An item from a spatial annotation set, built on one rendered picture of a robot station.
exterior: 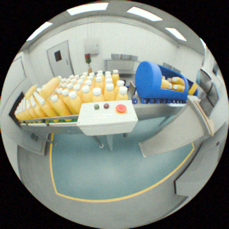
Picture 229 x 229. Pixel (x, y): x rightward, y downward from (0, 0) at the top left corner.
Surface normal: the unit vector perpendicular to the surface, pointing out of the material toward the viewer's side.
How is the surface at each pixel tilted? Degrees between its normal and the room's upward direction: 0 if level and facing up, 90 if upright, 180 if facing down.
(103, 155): 0
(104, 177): 0
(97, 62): 90
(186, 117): 90
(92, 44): 90
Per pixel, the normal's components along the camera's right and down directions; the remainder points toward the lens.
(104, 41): 0.22, 0.79
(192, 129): -0.98, 0.16
